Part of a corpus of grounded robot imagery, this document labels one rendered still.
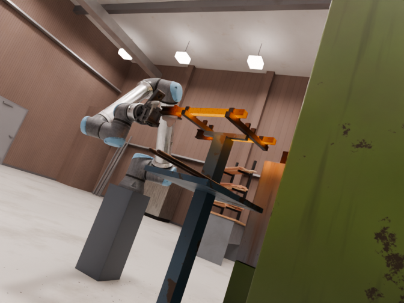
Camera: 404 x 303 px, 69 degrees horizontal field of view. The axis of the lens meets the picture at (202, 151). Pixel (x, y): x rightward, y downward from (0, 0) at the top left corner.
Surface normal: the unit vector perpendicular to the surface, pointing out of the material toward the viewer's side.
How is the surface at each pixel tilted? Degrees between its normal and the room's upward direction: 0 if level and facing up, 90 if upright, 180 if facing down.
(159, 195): 90
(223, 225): 90
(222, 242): 90
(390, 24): 90
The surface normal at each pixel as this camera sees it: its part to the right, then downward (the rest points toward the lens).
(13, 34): 0.87, 0.20
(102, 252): -0.38, -0.33
